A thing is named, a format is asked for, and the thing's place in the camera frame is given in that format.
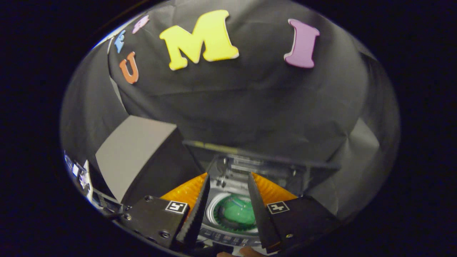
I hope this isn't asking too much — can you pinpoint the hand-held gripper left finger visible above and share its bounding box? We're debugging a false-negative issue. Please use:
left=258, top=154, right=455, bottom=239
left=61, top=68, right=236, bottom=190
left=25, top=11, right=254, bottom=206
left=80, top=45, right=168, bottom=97
left=120, top=173, right=211, bottom=249

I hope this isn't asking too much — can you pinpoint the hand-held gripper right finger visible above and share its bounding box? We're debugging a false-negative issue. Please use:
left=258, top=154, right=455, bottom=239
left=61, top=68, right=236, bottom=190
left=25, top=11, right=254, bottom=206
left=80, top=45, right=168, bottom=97
left=247, top=172, right=340, bottom=252

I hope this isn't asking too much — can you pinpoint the green polo shirt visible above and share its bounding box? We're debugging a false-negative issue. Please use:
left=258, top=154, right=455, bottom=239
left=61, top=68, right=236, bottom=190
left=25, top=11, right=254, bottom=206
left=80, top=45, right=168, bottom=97
left=214, top=195, right=257, bottom=229

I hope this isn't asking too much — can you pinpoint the grey washing machine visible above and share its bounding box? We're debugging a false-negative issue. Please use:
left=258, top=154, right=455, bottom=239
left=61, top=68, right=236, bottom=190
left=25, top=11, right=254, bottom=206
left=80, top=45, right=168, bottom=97
left=182, top=140, right=341, bottom=256

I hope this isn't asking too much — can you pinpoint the dark washing machine lid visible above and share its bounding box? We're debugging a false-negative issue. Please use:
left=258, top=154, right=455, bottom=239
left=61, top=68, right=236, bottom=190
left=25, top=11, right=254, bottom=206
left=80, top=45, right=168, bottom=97
left=182, top=140, right=341, bottom=195

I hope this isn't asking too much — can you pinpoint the grey cabinet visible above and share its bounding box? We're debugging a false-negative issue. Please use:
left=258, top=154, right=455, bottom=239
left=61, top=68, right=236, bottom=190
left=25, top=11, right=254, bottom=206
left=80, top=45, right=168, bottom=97
left=95, top=115, right=204, bottom=207

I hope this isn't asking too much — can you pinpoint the white plastic device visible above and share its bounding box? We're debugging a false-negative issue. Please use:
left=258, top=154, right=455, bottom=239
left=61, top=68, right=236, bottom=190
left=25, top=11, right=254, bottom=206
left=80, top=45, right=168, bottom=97
left=77, top=160, right=94, bottom=200

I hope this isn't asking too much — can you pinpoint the black backdrop cloth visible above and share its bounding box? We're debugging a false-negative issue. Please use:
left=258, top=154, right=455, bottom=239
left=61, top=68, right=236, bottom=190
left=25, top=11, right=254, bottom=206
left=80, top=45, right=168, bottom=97
left=61, top=0, right=400, bottom=222

